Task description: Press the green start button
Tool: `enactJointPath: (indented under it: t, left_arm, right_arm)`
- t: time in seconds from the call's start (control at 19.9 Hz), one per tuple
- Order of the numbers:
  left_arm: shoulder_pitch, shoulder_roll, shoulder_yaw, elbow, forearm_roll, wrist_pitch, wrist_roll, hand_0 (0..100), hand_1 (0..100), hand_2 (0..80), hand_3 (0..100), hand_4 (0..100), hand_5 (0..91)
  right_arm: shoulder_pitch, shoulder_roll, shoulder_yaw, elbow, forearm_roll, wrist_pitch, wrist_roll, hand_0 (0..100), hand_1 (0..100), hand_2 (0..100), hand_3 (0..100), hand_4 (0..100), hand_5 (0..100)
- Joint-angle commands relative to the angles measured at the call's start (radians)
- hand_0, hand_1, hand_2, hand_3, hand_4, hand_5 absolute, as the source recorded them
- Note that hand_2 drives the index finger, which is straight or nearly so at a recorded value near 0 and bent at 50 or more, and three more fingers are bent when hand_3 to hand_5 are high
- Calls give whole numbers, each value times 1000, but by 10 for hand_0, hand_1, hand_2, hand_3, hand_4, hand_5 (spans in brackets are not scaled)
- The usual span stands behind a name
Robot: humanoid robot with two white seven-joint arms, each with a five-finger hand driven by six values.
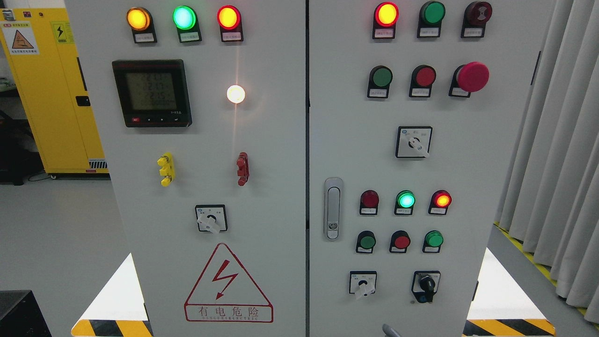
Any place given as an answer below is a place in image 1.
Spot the lit red indicator lamp middle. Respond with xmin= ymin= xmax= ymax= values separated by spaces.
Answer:
xmin=428 ymin=190 xmax=452 ymax=215

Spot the grey electrical control cabinet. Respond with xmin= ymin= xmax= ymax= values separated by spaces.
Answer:
xmin=66 ymin=0 xmax=555 ymax=337

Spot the black key selector switch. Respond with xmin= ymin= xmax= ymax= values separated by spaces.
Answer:
xmin=411 ymin=271 xmax=441 ymax=303

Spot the dark red buzzer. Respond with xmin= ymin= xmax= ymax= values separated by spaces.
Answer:
xmin=460 ymin=1 xmax=493 ymax=38

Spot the dark red indicator lamp middle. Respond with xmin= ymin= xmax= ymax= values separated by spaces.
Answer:
xmin=359 ymin=190 xmax=380 ymax=216

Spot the red indicator lamp top left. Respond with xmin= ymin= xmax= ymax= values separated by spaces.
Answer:
xmin=217 ymin=5 xmax=244 ymax=43

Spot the green push button lower right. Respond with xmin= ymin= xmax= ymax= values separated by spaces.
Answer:
xmin=422 ymin=230 xmax=445 ymax=254

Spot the left door rotary selector switch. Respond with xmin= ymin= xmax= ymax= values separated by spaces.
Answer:
xmin=195 ymin=205 xmax=228 ymax=234

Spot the black digital power meter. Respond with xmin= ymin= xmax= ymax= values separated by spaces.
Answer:
xmin=112 ymin=59 xmax=192 ymax=128

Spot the red push button upper row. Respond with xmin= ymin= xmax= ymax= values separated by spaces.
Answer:
xmin=409 ymin=65 xmax=437 ymax=98

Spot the red terminal connector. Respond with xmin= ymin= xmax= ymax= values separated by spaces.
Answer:
xmin=236 ymin=152 xmax=250 ymax=186

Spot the red emergency stop mushroom button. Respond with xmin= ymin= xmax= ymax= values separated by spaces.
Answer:
xmin=448 ymin=61 xmax=490 ymax=98

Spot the red indicator lamp top right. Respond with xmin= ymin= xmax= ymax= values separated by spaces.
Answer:
xmin=372 ymin=1 xmax=400 ymax=40

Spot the green push button upper row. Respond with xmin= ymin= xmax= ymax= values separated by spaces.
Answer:
xmin=366 ymin=65 xmax=393 ymax=99

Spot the white glowing indicator light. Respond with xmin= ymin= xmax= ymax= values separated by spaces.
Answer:
xmin=226 ymin=84 xmax=246 ymax=104

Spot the silver cabinet door handle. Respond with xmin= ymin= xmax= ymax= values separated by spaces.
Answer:
xmin=323 ymin=177 xmax=343 ymax=241

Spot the lit green indicator lamp middle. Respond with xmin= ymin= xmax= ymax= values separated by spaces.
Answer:
xmin=394 ymin=190 xmax=416 ymax=216

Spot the yellow indicator lamp top left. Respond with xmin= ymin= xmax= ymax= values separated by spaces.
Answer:
xmin=126 ymin=7 xmax=158 ymax=44

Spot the green push button lower left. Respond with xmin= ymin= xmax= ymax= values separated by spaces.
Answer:
xmin=355 ymin=230 xmax=376 ymax=254

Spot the lower white rotary selector switch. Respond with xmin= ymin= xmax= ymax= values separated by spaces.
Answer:
xmin=349 ymin=271 xmax=377 ymax=300

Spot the red push button lower middle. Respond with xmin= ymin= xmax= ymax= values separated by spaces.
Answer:
xmin=388 ymin=230 xmax=411 ymax=254

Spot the green indicator lamp top left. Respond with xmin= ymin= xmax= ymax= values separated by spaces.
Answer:
xmin=173 ymin=6 xmax=203 ymax=43

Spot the yellow terminal connector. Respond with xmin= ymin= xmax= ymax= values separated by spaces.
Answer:
xmin=157 ymin=152 xmax=175 ymax=186

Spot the upper right rotary selector switch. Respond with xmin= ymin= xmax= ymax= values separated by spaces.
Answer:
xmin=395 ymin=126 xmax=433 ymax=159

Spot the red electric danger warning sticker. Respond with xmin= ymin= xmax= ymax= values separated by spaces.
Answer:
xmin=184 ymin=242 xmax=274 ymax=323

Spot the yellow safety storage cabinet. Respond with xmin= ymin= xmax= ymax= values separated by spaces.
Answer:
xmin=1 ymin=8 xmax=108 ymax=177

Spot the black box bottom left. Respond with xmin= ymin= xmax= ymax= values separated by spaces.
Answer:
xmin=0 ymin=290 xmax=51 ymax=337

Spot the green indicator lamp top right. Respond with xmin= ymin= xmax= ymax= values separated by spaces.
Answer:
xmin=417 ymin=1 xmax=446 ymax=38

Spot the grey curtain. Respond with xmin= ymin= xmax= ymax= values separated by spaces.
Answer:
xmin=496 ymin=0 xmax=599 ymax=324

